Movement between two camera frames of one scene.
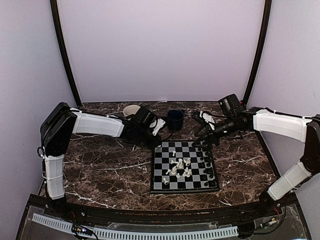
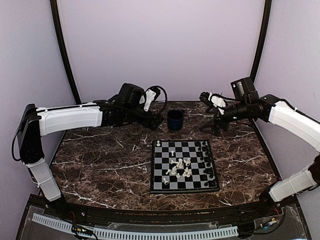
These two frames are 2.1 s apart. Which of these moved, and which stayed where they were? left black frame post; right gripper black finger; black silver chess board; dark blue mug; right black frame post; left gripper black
Moved: right gripper black finger; left gripper black
Stayed: right black frame post; dark blue mug; left black frame post; black silver chess board
